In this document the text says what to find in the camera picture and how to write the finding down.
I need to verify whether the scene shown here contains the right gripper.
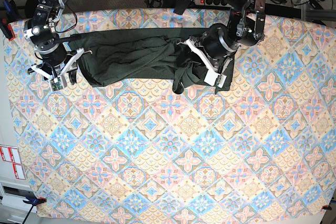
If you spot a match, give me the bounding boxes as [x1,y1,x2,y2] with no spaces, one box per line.
[27,42,92,91]

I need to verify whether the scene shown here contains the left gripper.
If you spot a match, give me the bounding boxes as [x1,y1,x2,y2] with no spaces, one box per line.
[176,23,238,87]

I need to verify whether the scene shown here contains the dark green long-sleeve shirt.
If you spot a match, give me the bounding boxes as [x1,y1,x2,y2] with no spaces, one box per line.
[68,28,234,94]

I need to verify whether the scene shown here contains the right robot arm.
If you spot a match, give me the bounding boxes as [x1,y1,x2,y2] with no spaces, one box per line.
[24,0,92,91]

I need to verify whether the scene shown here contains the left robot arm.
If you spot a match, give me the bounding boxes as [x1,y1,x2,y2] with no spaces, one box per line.
[179,0,266,88]

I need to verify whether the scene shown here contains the black round stool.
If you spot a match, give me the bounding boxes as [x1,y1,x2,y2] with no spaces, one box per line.
[24,0,39,18]

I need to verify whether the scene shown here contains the white power strip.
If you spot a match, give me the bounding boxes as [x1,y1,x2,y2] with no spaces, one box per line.
[194,0,228,7]

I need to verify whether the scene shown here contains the blue clamp upper left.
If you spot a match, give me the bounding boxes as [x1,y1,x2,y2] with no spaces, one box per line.
[1,0,15,41]

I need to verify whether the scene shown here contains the blue clamp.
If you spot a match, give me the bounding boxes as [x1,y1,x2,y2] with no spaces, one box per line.
[1,0,15,41]
[22,196,47,224]

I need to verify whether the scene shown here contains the patterned pastel tablecloth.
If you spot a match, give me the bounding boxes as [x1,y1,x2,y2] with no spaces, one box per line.
[4,16,335,223]

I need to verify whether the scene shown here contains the red white labels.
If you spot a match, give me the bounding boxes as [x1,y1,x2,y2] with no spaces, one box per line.
[1,145,26,180]

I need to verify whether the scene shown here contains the blue clamp lower left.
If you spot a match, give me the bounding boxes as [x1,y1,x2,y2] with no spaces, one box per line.
[22,196,47,224]

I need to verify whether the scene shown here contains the grey cabinet lower left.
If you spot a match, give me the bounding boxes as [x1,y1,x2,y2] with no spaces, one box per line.
[1,178,34,223]

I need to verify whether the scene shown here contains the orange clamp lower right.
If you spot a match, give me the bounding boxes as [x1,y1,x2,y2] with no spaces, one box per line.
[322,205,332,210]

